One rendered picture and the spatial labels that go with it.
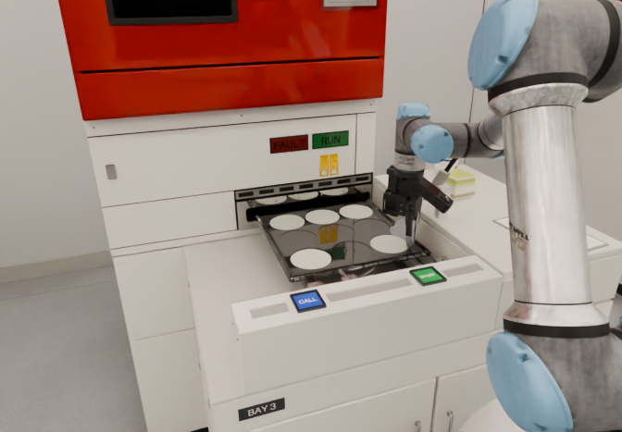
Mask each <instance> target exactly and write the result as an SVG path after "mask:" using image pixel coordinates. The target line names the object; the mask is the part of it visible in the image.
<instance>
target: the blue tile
mask: <svg viewBox="0 0 622 432"><path fill-rule="evenodd" d="M293 298H294V300H295V302H296V304H297V306H298V308H299V309H304V308H308V307H313V306H317V305H321V304H322V302H321V300H320V299H319V298H318V296H317V294H316V293H315V292H311V293H307V294H302V295H297V296H293Z"/></svg>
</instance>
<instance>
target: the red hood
mask: <svg viewBox="0 0 622 432"><path fill-rule="evenodd" d="M58 3H59V8H60V13H61V18H62V22H63V26H64V31H65V35H66V40H67V45H68V53H69V58H70V62H71V66H72V71H73V76H74V80H75V85H76V90H77V95H78V99H79V103H80V108H81V116H82V120H84V121H91V120H102V119H114V118H126V117H149V116H161V115H172V114H184V113H196V112H207V111H219V110H231V109H243V108H255V107H267V106H278V105H301V104H313V103H325V102H337V101H349V100H360V99H372V98H382V97H383V79H384V60H385V41H386V22H387V3H388V0H58Z"/></svg>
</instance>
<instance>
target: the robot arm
mask: <svg viewBox="0 0 622 432"><path fill-rule="evenodd" d="M467 73H468V77H469V80H470V81H471V84H472V85H473V86H474V87H475V88H477V89H479V90H481V91H487V92H488V105H489V109H490V110H491V111H492V112H491V113H490V114H489V115H487V116H486V117H485V118H484V119H482V120H481V121H480V122H479V123H434V122H432V121H430V120H429V119H430V107H429V106H428V105H426V104H421V103H405V104H401V105H399V106H398V108H397V118H396V119H395V121H396V130H395V147H394V148H395V149H394V165H391V166H390V167H388V168H387V175H389V177H388V189H387V190H386V191H385V192H384V193H383V204H382V214H388V215H390V216H402V217H401V218H400V219H399V220H398V221H395V223H394V227H391V229H390V232H391V234H392V235H394V236H396V237H399V238H401V239H403V240H405V241H406V247H407V248H410V247H411V246H412V245H413V243H414V242H415V239H416V235H417V227H418V223H419V218H420V212H421V206H422V200H423V199H422V197H423V198H424V199H425V200H426V201H428V202H429V203H430V204H431V205H433V206H434V207H435V208H436V209H438V210H439V211H440V212H441V213H443V214H445V213H446V212H447V211H448V210H449V209H450V208H451V206H452V205H453V203H454V201H453V200H452V199H451V198H450V197H449V196H447V195H446V194H445V193H444V192H442V191H441V190H440V189H438V188H437V187H436V186H435V185H433V184H432V183H431V182H430V181H428V180H427V179H426V178H424V177H423V176H424V170H425V169H424V168H425V167H426V162H427V163H430V164H439V163H440V162H442V161H444V160H446V159H447V158H490V159H494V158H498V157H504V166H505V179H506V192H507V206H508V219H509V232H510V245H511V258H512V271H513V284H514V297H515V300H514V303H513V304H512V305H511V306H510V307H509V308H508V309H507V310H506V311H505V312H504V313H503V321H504V331H500V332H497V333H496V334H494V335H493V336H491V338H490V339H489V341H488V344H489V345H488V346H487V349H486V362H487V368H488V373H489V377H490V381H491V385H492V388H493V390H494V393H495V395H496V397H497V399H498V401H499V402H500V403H501V405H502V407H503V409H504V411H505V412H506V414H507V415H508V416H509V418H510V419H511V420H512V421H513V422H514V423H515V424H516V425H517V426H519V427H520V428H521V429H523V430H524V431H526V432H622V315H621V316H620V318H619V321H620V323H619V325H618V326H617V327H610V324H609V318H608V317H607V316H606V315H605V314H604V313H603V312H601V311H600V310H599V309H598V308H597V307H596V306H595V305H594V304H593V302H592V296H591V275H590V265H589V255H588V243H587V233H586V223H585V212H584V202H583V191H582V180H581V170H580V160H579V148H578V129H577V118H576V108H577V106H578V105H580V104H582V103H583V104H592V103H596V102H598V101H601V100H603V99H604V98H605V97H607V96H609V95H610V94H612V93H615V92H616V91H618V90H619V89H621V88H622V2H620V1H617V0H496V1H495V2H493V3H492V4H491V5H490V6H489V7H488V8H487V10H486V11H485V12H484V14H483V15H482V17H481V19H480V21H479V23H478V26H477V28H476V29H475V32H474V35H473V37H472V41H471V44H470V48H469V53H468V60H467ZM384 202H385V209H384Z"/></svg>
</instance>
